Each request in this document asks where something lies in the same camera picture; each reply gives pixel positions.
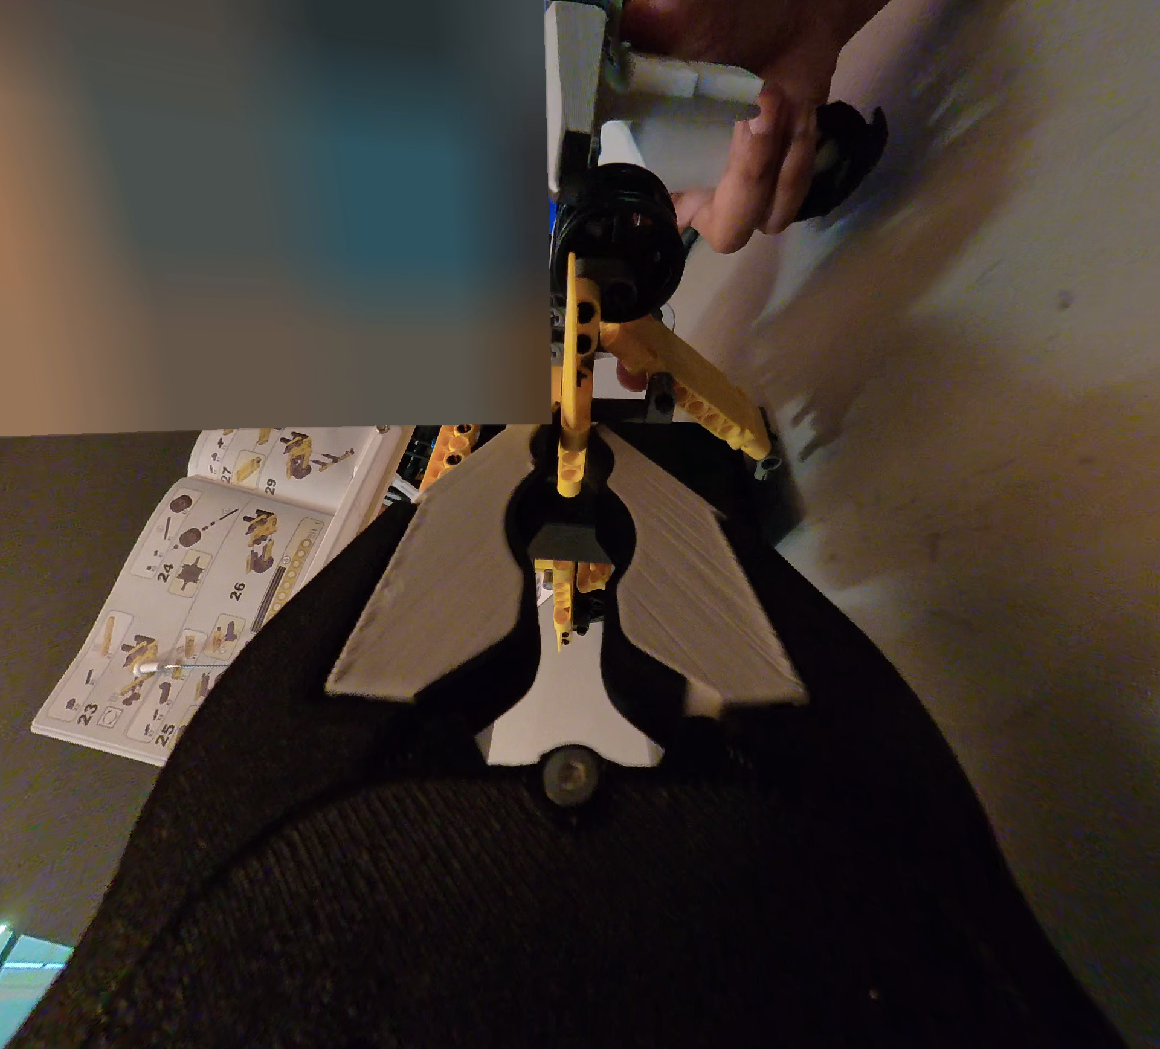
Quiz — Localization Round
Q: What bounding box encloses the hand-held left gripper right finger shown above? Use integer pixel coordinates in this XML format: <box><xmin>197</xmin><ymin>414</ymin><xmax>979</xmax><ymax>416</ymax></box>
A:
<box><xmin>594</xmin><ymin>423</ymin><xmax>811</xmax><ymax>717</ymax></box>

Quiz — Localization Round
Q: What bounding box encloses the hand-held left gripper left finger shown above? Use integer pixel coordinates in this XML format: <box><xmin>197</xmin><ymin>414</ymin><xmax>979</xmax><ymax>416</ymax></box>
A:
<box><xmin>324</xmin><ymin>425</ymin><xmax>548</xmax><ymax>705</ymax></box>

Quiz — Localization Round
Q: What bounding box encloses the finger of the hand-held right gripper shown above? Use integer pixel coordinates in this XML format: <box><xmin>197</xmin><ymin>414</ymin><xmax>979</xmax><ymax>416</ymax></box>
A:
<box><xmin>547</xmin><ymin>0</ymin><xmax>611</xmax><ymax>193</ymax></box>

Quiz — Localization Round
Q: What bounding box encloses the black battery box toy model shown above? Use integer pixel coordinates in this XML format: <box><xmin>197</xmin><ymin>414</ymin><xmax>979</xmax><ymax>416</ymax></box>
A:
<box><xmin>412</xmin><ymin>394</ymin><xmax>806</xmax><ymax>656</ymax></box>

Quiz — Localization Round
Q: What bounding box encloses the yellow toy brick assembly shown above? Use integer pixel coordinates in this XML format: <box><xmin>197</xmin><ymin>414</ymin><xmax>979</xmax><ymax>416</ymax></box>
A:
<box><xmin>547</xmin><ymin>161</ymin><xmax>783</xmax><ymax>499</ymax></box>

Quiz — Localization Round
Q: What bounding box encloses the person's right hand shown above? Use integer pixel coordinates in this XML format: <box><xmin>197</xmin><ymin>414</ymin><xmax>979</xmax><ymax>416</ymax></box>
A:
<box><xmin>620</xmin><ymin>0</ymin><xmax>849</xmax><ymax>255</ymax></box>

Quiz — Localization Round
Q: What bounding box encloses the white book stand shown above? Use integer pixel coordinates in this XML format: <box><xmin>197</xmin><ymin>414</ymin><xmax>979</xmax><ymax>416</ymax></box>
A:
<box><xmin>348</xmin><ymin>425</ymin><xmax>429</xmax><ymax>524</ymax></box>

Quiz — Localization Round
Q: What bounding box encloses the toy instruction booklet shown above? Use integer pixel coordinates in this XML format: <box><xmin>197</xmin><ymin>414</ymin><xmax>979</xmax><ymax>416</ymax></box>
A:
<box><xmin>32</xmin><ymin>428</ymin><xmax>417</xmax><ymax>767</ymax></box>

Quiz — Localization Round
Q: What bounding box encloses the dark grey panel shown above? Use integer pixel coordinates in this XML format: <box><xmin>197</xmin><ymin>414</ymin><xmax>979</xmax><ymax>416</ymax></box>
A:
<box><xmin>0</xmin><ymin>433</ymin><xmax>418</xmax><ymax>941</ymax></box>

